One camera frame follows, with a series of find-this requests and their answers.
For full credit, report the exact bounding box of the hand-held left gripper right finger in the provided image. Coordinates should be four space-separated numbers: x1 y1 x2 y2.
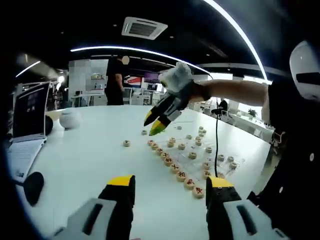
205 175 288 240

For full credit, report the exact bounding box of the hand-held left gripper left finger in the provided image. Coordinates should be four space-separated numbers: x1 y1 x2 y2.
51 174 136 240

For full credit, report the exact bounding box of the transparent chessboard sheet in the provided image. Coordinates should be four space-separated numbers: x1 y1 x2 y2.
159 132 247 186

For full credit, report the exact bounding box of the group of wooden chess pieces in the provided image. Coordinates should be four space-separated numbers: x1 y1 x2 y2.
122 126 238 200

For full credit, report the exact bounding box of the purple monitor screen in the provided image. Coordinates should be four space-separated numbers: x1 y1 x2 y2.
144 72 161 84

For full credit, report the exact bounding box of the ceiling air conditioner unit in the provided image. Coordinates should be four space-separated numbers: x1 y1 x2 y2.
121 16 169 41

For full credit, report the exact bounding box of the curved ceiling light strip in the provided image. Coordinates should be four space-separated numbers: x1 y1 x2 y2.
70 45 179 67

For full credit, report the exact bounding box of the long curved ceiling light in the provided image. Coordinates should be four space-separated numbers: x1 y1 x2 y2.
203 0 272 84

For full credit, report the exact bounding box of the black computer mouse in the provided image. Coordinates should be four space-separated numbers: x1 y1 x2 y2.
24 171 46 207

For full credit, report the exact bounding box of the white ribbed round object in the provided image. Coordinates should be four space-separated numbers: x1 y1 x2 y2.
59 111 82 130

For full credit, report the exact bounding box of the black round object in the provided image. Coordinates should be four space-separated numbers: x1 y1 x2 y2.
44 116 54 136

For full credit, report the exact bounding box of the white laptop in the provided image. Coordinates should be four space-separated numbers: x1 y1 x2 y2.
4 81 52 186

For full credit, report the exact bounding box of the white worn device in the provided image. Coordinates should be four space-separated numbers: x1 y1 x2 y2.
289 39 320 100

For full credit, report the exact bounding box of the short ceiling light strip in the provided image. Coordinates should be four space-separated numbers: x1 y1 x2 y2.
16 60 41 78

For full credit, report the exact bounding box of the black cable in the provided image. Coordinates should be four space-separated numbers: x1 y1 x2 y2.
194 67 220 176

